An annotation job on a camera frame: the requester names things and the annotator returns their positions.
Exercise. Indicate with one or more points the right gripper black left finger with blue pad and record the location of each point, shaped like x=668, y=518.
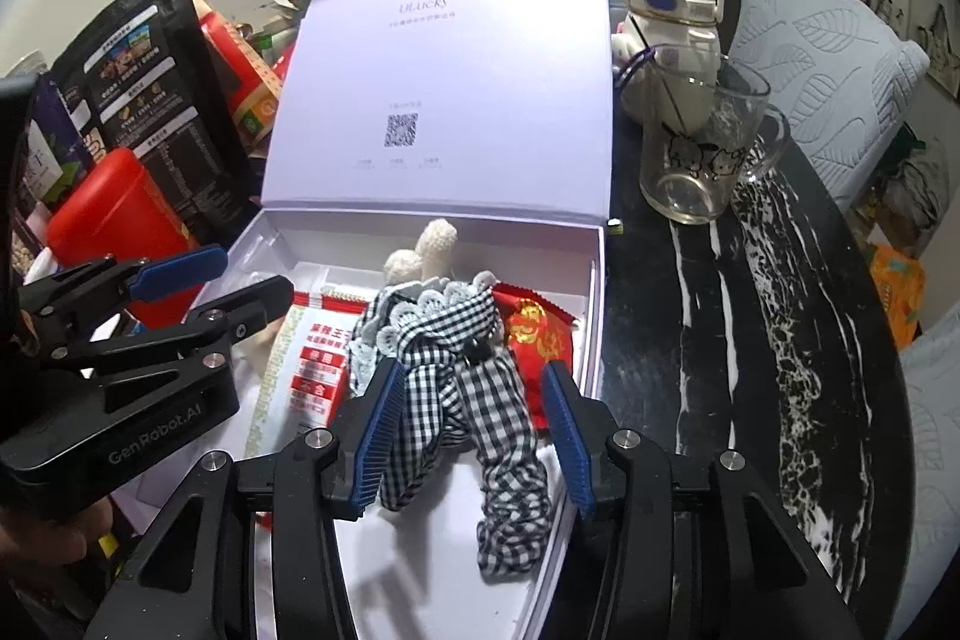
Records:
x=322, y=504

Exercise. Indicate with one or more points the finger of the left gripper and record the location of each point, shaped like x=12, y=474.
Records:
x=211, y=328
x=150, y=276

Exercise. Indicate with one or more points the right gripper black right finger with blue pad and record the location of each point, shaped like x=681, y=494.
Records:
x=670, y=546

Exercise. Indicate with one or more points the black white gingham lace cloth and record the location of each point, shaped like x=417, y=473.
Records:
x=406, y=318

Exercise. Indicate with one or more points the gingham scrunchie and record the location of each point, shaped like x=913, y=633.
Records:
x=475, y=398

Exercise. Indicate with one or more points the red plastic container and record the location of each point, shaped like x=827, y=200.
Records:
x=110, y=227

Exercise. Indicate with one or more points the white red snack packet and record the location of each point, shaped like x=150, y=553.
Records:
x=306, y=371

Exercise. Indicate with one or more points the black snack bag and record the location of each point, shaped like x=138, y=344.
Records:
x=141, y=77

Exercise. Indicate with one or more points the white knitted toy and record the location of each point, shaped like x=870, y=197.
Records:
x=430, y=258

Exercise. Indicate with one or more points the near light blue chair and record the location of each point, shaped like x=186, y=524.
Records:
x=931, y=371

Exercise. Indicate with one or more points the light blue chair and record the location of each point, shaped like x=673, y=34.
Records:
x=931, y=371
x=839, y=74

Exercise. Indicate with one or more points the lavender gift box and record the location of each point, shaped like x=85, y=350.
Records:
x=496, y=115

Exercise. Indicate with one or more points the glass mug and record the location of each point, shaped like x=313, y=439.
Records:
x=708, y=126

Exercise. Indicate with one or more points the far light blue chair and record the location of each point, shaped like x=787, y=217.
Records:
x=839, y=74

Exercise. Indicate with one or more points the white water bottle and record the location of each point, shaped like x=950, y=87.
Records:
x=683, y=34

